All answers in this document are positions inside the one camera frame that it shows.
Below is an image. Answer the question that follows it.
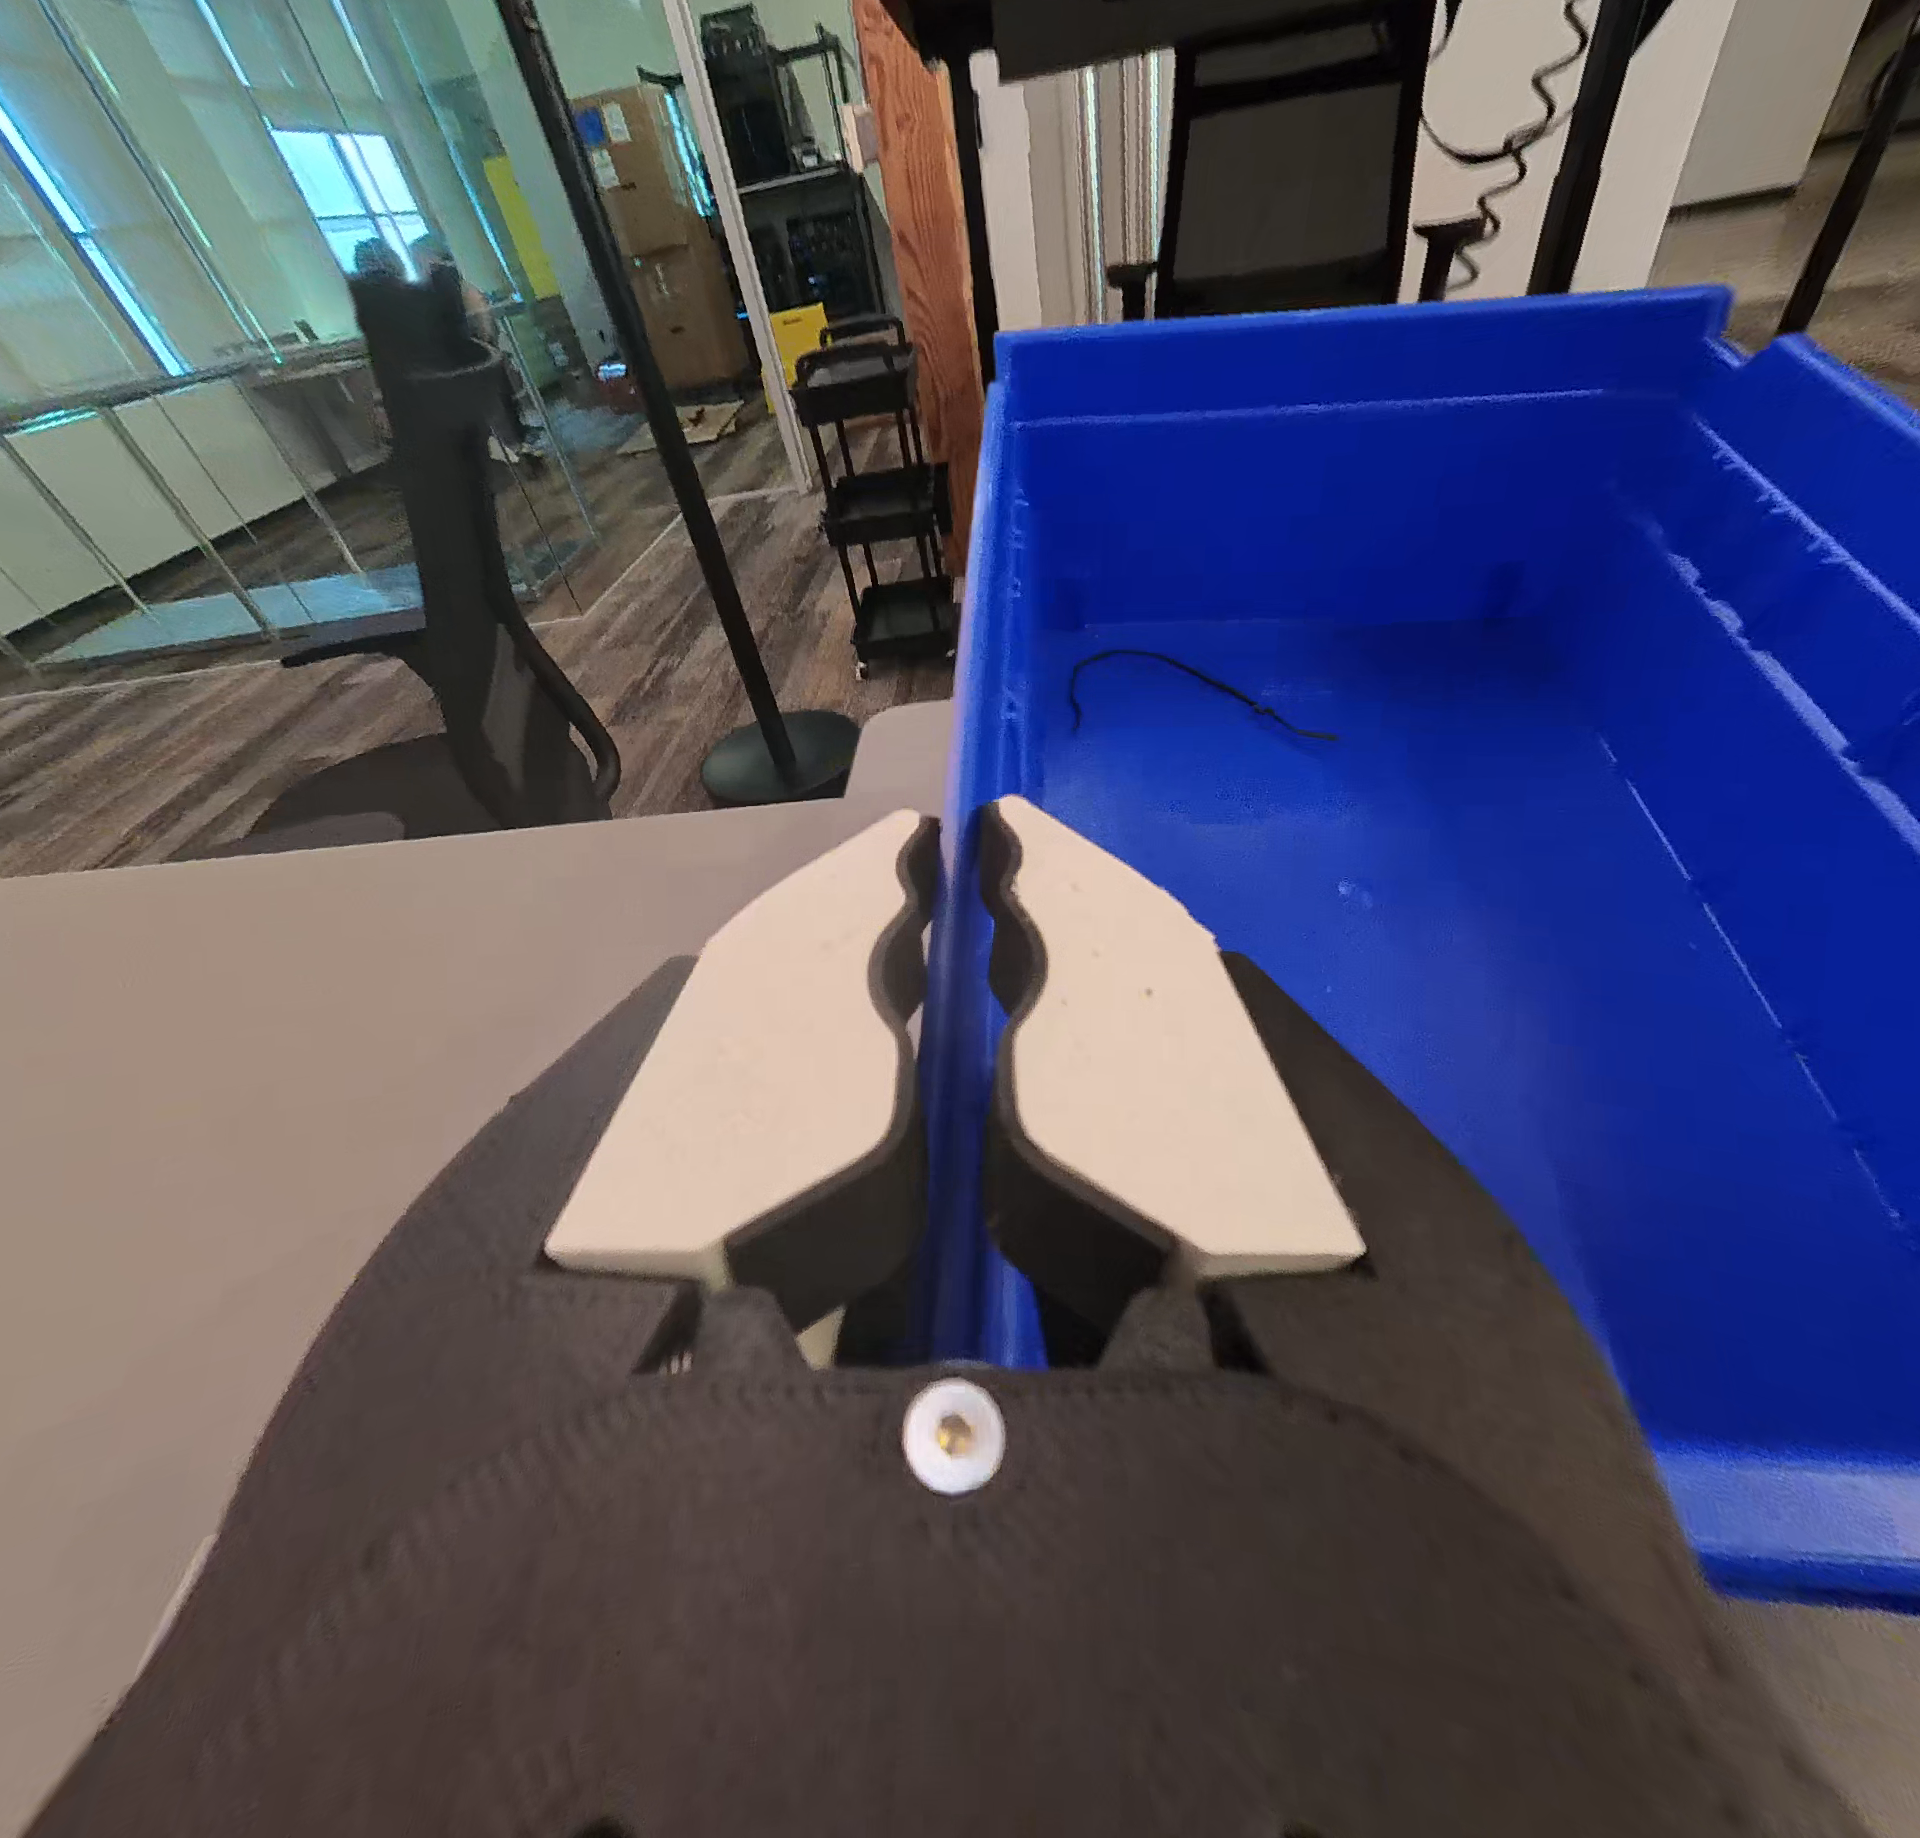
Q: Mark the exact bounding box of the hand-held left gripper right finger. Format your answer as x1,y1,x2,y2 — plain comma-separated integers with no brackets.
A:
977,794,1369,1365

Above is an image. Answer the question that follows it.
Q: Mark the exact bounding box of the black floor stand pole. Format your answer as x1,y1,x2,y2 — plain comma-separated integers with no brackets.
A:
465,0,865,805

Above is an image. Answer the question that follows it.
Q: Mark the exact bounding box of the flat cardboard sheet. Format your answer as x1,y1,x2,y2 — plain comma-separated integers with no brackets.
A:
614,397,746,457

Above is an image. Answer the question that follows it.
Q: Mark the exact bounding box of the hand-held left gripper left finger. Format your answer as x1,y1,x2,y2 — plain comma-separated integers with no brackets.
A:
543,807,944,1365

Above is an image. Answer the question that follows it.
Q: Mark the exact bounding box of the large blue plastic bin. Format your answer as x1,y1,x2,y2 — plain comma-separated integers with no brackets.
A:
918,285,1920,1614

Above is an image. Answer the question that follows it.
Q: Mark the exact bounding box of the black coiled cable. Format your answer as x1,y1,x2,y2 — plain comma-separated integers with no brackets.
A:
1417,0,1621,313

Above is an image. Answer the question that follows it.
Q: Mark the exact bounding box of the thin black string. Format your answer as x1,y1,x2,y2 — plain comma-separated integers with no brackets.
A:
1068,648,1340,745

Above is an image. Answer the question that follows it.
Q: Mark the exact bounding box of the black mesh office chair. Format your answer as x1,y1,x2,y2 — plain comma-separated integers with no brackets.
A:
249,263,625,840

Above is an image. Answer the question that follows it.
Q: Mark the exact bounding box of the wooden pillar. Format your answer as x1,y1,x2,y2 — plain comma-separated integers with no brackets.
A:
836,0,981,536

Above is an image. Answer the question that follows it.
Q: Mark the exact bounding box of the black rolling utility cart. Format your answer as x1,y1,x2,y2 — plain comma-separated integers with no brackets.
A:
791,313,964,678

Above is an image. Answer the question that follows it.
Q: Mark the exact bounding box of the black shelf rack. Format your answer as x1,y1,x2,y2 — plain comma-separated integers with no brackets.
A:
697,7,881,323

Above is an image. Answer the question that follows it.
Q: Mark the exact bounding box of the cardboard box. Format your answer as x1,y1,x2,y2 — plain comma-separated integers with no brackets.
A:
624,235,753,393
571,86,711,255

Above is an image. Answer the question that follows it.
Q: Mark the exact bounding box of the black desk chair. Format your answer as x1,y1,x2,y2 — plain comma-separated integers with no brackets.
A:
1108,28,1490,322

